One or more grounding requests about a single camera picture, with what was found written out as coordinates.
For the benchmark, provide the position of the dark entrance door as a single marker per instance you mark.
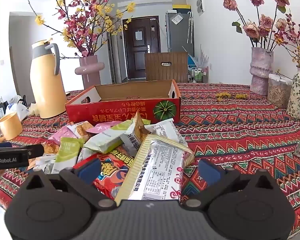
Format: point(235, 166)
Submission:
point(140, 55)

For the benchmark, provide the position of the wooden chair back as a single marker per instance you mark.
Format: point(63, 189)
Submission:
point(155, 67)

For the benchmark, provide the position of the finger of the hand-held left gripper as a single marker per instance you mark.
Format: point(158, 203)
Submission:
point(36, 150)

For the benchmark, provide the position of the floral ceramic vase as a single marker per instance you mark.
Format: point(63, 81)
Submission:
point(297, 95)

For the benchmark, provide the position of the yellow flat box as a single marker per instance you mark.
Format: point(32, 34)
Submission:
point(182, 6)

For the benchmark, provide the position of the black paper bag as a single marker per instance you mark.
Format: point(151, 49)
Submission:
point(2, 104)

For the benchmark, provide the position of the dried pink roses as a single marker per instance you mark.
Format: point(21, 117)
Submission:
point(251, 30)

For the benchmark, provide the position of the tan cracker packet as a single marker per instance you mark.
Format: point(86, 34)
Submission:
point(137, 130)

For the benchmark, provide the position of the grey refrigerator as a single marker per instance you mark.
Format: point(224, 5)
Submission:
point(177, 35)

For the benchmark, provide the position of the yellow mug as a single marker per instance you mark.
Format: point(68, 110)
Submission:
point(11, 127)

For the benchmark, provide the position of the large white noodle packet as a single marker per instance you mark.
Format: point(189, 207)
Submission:
point(162, 165)

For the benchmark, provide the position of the plain cardboard box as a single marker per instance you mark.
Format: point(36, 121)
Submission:
point(180, 0)

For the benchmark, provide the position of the fallen yellow blossoms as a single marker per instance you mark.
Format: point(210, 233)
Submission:
point(223, 95)
point(241, 95)

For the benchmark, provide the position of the pink textured vase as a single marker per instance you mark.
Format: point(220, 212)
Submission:
point(261, 72)

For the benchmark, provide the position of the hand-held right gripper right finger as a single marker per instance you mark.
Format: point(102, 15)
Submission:
point(207, 170)

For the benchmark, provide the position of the red cardboard box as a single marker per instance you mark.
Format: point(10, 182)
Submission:
point(115, 112)

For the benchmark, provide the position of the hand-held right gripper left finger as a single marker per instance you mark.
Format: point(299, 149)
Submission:
point(91, 168)

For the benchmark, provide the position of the green snack packet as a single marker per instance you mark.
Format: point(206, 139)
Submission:
point(66, 152)

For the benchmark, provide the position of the white folded umbrella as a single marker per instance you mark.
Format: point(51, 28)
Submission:
point(189, 27)

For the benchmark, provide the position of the white orange cracker packet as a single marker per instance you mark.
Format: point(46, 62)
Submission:
point(81, 128)

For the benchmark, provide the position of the white plastic bag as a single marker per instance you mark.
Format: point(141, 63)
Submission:
point(17, 111)

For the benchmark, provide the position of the yellow thermos jug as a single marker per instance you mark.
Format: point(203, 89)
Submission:
point(47, 92)

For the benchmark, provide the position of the clear lidded storage jar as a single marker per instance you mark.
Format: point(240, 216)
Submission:
point(277, 95)

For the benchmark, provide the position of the white dried grass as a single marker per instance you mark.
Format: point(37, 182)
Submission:
point(202, 56)

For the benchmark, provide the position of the pile of mixed snacks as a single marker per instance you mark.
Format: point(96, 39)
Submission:
point(95, 152)

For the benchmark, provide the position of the pink snack packet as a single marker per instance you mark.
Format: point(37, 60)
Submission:
point(61, 135)
point(100, 129)

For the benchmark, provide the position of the red snack packet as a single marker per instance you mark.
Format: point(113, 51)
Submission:
point(110, 172)

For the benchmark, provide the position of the pink and yellow blossom branches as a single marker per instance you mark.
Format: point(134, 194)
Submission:
point(76, 26)

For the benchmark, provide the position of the trolley with bottles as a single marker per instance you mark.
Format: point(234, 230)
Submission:
point(197, 73)

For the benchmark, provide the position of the clear pouch on refrigerator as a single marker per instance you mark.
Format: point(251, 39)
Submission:
point(177, 19)

